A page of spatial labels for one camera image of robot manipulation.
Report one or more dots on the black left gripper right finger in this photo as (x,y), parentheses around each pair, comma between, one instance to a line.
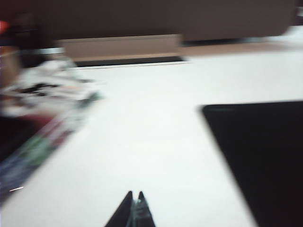
(145,214)

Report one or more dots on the black mouse pad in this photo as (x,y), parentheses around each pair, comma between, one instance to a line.
(265,153)

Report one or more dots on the black pen holder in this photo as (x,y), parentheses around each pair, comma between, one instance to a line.
(30,35)

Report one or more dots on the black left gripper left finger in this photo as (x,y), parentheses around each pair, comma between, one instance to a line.
(122,214)

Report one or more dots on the colourful printed package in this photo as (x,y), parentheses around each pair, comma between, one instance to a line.
(35,146)

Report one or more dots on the white angled desk bracket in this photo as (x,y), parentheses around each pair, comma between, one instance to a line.
(118,47)

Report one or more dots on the orange object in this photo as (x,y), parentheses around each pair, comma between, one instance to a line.
(3,26)

